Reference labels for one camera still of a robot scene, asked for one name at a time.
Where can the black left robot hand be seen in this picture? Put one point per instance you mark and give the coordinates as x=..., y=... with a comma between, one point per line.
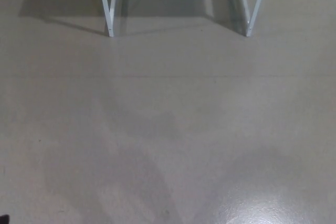
x=3, y=219

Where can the white desk leg frame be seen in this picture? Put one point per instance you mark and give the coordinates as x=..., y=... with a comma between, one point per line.
x=252, y=16
x=110, y=19

